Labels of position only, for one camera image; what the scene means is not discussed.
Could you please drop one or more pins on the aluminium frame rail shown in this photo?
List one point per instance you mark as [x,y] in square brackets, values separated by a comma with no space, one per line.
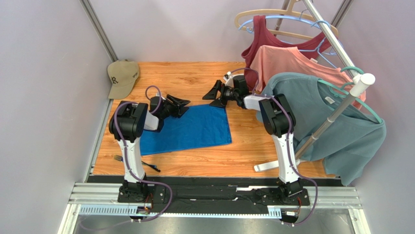
[100,199]

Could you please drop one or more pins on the maroon tank top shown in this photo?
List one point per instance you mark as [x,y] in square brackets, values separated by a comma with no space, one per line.
[264,37]

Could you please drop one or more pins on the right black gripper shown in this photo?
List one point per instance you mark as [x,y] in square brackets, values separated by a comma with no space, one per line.
[223,93]

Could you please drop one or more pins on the teal t-shirt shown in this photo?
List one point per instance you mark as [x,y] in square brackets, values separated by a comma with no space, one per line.
[348,144]

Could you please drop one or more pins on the teal green hanger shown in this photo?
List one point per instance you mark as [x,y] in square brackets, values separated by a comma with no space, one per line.
[359,84]

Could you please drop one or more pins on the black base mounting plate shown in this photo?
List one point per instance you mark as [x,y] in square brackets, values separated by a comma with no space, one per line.
[208,195]

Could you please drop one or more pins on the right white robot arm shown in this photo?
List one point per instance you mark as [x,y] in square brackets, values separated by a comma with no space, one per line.
[278,121]

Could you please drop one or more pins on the beige wooden hanger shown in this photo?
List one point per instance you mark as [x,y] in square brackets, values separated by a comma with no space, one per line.
[274,18]

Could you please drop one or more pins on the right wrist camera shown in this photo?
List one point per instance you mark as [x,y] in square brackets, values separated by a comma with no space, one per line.
[228,78]

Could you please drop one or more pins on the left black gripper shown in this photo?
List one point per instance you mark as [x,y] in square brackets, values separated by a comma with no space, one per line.
[177,110]

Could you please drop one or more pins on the beige baseball cap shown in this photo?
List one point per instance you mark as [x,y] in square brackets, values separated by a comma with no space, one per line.
[123,75]

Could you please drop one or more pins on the salmon pink t-shirt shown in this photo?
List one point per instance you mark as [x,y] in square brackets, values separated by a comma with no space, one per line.
[270,61]

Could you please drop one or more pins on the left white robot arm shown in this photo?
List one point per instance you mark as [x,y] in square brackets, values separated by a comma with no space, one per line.
[127,125]

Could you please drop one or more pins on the black fork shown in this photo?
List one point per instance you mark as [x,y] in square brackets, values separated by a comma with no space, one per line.
[154,167]

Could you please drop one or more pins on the metal clothes rack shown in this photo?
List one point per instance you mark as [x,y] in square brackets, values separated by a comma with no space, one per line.
[341,53]

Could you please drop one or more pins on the blue cloth napkin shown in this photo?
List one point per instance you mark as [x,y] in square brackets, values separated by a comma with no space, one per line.
[201,126]

